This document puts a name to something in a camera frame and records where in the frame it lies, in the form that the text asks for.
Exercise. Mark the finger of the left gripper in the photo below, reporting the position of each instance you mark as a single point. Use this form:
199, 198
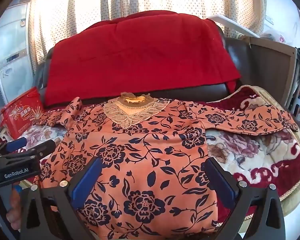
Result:
15, 145
44, 149

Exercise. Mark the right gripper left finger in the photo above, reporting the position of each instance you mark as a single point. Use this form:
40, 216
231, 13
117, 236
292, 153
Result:
51, 213

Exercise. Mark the brown wooden cabinet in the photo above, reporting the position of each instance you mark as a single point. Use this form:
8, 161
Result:
278, 71

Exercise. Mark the person's left hand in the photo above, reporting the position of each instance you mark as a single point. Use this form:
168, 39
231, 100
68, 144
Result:
14, 214

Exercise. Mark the black leather sofa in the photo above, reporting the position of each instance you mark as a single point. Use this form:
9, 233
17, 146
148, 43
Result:
235, 48

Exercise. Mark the floral plush blanket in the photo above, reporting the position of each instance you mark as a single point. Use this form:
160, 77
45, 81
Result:
259, 160

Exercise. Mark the dotted beige curtain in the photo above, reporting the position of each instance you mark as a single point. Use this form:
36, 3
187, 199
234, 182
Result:
51, 21

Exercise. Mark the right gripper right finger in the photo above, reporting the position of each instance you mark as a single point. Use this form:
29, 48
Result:
237, 196

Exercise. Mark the red egg roll box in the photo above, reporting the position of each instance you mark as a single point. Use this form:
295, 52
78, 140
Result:
20, 113

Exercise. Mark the red fleece blanket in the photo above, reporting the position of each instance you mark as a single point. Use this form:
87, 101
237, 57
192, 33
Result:
143, 52

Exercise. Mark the orange floral blouse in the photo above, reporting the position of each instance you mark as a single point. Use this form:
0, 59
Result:
153, 183

